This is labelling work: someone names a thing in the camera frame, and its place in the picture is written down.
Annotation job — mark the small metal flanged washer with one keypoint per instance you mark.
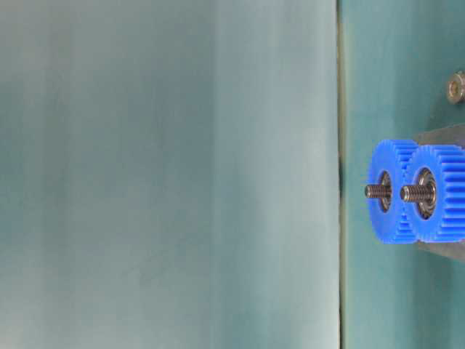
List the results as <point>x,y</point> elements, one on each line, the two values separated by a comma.
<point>455,88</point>

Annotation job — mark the far threaded steel shaft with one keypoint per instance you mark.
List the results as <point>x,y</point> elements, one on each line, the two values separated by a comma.
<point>378,191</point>

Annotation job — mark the threaded steel shaft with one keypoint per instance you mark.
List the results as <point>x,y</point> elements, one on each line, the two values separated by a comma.
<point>378,191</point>
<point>416,193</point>

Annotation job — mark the near threaded steel shaft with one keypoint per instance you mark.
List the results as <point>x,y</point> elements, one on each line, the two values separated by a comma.
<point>416,193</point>

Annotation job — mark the far blue plastic gear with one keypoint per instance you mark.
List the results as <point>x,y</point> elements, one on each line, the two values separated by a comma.
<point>389,219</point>

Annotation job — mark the blue plastic gear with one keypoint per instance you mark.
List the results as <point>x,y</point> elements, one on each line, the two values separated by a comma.
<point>441,167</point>
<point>389,219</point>

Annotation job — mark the near blue plastic gear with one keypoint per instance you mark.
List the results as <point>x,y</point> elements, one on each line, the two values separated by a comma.
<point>441,167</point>

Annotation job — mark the grey metal base plate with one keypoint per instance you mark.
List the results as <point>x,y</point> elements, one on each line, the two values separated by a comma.
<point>453,135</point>

